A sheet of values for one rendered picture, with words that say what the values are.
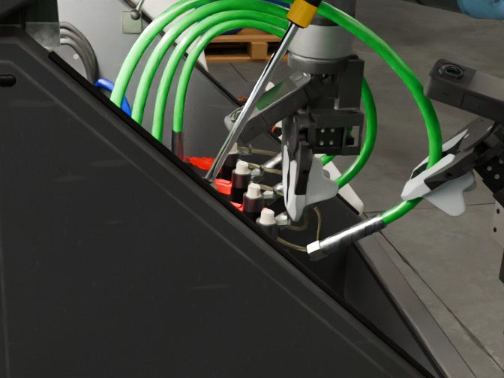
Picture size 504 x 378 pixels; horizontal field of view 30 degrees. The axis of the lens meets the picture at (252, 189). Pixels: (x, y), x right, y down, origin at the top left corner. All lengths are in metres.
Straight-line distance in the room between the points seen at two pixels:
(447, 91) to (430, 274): 2.59
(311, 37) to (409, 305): 0.47
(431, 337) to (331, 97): 0.38
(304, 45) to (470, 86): 0.21
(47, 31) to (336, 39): 0.40
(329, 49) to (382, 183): 3.21
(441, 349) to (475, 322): 1.99
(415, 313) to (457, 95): 0.48
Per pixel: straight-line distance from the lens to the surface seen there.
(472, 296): 3.43
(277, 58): 0.76
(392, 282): 1.43
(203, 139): 1.45
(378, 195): 4.14
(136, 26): 1.38
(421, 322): 1.34
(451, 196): 1.02
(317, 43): 1.07
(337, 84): 1.11
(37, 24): 0.78
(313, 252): 1.08
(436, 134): 1.02
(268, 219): 1.16
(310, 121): 1.10
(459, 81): 0.97
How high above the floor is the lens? 1.63
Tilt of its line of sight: 23 degrees down
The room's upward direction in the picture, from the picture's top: 3 degrees clockwise
